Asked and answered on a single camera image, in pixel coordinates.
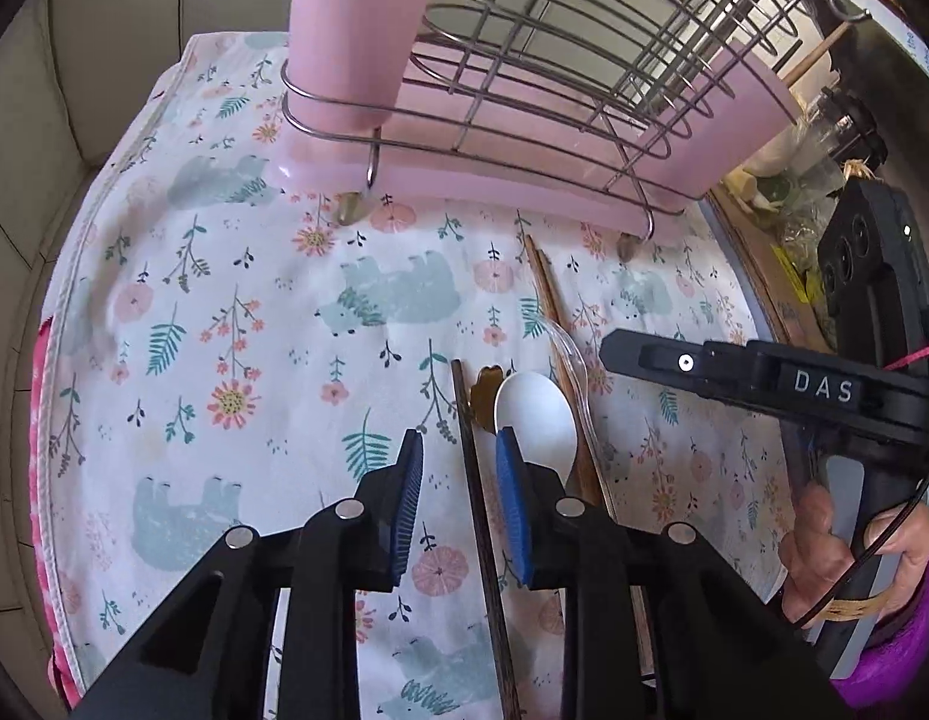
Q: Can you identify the pink string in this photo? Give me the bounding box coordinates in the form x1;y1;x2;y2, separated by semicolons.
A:
884;341;929;374

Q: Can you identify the metal wire utensil rack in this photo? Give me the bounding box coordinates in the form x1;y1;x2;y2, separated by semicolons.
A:
279;0;870;260

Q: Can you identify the brown wooden chopstick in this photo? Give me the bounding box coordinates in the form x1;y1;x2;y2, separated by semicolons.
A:
535;240;619;518
524;234;611;511
779;21;853;85

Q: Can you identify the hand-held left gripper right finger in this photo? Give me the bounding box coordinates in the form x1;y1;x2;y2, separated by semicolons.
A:
494;426;840;720

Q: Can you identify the person's right hand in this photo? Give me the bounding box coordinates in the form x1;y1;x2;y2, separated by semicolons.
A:
779;481;929;627

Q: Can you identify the pink plastic drip tray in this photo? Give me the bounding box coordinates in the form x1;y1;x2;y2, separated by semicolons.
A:
273;60;712;215

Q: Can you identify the white plastic spoon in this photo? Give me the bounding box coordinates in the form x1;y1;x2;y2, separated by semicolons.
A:
494;371;579;500

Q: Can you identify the clear plastic bag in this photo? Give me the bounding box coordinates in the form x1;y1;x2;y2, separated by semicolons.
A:
764;187;832;256

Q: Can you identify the dark brown chopstick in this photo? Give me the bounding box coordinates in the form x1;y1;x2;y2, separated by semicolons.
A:
449;358;524;720

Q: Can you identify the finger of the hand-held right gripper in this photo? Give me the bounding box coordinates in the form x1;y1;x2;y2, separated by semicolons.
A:
599;328;780;415

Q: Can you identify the gold metal spoon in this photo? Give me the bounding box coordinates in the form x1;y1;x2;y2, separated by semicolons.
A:
470;366;504;437

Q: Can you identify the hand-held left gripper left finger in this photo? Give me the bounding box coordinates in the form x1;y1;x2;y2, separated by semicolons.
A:
67;427;428;720

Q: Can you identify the clear plastic spoon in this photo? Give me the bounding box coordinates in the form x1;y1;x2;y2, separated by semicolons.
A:
540;315;611;466

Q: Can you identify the grey kitchen cabinet unit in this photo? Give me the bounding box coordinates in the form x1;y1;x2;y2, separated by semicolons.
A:
0;0;300;391

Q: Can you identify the floral printed cloth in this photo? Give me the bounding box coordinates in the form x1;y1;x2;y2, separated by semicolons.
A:
40;30;791;720

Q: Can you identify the pink plastic utensil cup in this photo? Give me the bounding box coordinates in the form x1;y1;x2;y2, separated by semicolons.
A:
636;30;799;196
284;0;454;132

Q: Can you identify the napa cabbage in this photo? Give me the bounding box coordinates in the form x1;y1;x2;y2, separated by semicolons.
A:
741;127;802;181

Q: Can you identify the black blender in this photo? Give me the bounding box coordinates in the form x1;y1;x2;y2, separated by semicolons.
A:
805;86;889;166

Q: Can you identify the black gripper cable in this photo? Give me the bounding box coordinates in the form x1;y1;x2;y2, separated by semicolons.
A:
790;420;929;627

